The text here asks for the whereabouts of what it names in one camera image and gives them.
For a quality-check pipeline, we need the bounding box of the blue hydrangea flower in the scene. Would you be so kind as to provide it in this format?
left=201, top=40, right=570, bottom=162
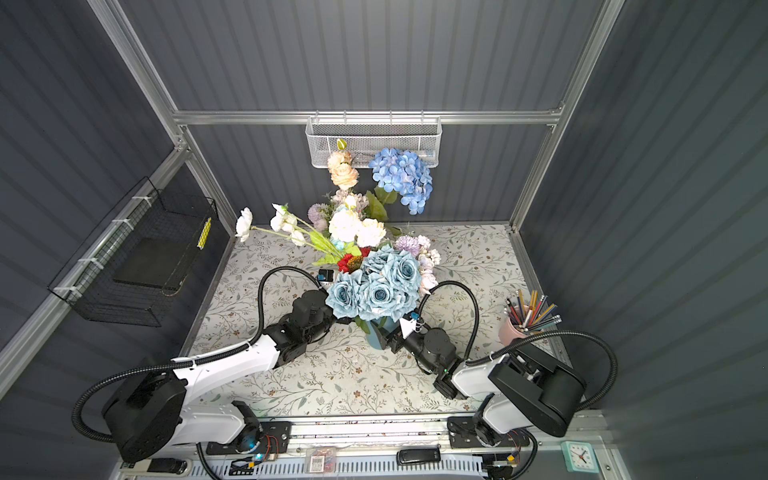
left=368, top=148, right=433, bottom=216

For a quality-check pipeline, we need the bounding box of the black wire basket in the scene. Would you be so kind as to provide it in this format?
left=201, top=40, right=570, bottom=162
left=48, top=181, right=218, bottom=327

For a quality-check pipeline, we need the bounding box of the peach peony stem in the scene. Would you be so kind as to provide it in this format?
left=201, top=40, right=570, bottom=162
left=327, top=139, right=359, bottom=191

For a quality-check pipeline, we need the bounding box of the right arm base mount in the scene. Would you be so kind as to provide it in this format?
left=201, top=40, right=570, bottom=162
left=447, top=416, right=531, bottom=450

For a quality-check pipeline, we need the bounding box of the lilac white flower bunch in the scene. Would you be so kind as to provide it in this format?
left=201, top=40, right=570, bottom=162
left=308, top=189, right=369, bottom=232

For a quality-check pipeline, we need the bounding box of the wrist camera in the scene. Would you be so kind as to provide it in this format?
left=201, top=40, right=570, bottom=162
left=399, top=311, right=424, bottom=339
left=316, top=268, right=335, bottom=285

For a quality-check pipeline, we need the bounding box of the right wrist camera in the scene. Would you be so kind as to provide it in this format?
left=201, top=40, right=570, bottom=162
left=399, top=311, right=424, bottom=339

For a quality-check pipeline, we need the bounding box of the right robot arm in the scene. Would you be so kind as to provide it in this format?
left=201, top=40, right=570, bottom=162
left=380, top=328, right=586, bottom=446

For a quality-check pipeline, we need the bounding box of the coloured pencils bunch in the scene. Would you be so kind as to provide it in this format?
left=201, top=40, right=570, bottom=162
left=506, top=289, right=563, bottom=334

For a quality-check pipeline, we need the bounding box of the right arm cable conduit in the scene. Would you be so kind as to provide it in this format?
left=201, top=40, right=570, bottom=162
left=416, top=280, right=619, bottom=415

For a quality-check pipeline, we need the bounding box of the yellow marker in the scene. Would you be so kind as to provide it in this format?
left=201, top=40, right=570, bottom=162
left=196, top=217, right=212, bottom=250

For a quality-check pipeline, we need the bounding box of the teal desk clock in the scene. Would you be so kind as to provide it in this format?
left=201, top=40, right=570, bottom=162
left=561, top=441, right=601, bottom=474

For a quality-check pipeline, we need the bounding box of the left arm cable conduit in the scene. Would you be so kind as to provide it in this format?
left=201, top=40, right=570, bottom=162
left=70, top=265, right=322, bottom=445

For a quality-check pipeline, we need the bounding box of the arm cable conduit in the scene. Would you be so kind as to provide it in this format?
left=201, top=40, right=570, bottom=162
left=70, top=265, right=322, bottom=445
left=416, top=280, right=619, bottom=415

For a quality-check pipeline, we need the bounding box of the small clear parts box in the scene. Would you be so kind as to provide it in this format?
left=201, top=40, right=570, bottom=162
left=305, top=447, right=337, bottom=474

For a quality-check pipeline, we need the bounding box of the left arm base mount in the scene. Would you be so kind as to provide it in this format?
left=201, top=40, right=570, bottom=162
left=205, top=421, right=293, bottom=458

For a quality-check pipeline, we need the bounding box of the pink pencil cup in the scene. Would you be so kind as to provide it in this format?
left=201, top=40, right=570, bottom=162
left=498, top=318, right=529, bottom=346

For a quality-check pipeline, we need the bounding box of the teal ceramic vase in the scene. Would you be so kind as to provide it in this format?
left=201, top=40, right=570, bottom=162
left=364, top=317, right=398, bottom=350

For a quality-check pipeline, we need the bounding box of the black remote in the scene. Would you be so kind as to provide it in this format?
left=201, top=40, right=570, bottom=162
left=396, top=447, right=441, bottom=466

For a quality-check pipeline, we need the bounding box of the black pad in basket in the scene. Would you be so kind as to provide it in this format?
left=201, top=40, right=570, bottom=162
left=113, top=238, right=194, bottom=293

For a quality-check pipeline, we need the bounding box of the white wire basket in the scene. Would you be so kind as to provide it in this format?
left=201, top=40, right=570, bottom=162
left=305, top=115, right=443, bottom=168

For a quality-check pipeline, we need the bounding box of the red sunflower cream peony stem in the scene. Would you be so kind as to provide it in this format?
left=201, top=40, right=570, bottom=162
left=328, top=209, right=387, bottom=273

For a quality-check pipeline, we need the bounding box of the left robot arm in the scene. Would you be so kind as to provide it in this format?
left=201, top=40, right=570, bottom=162
left=102, top=290, right=335, bottom=463

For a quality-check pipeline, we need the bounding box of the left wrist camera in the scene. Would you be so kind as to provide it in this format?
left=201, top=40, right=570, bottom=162
left=316, top=268, right=335, bottom=285

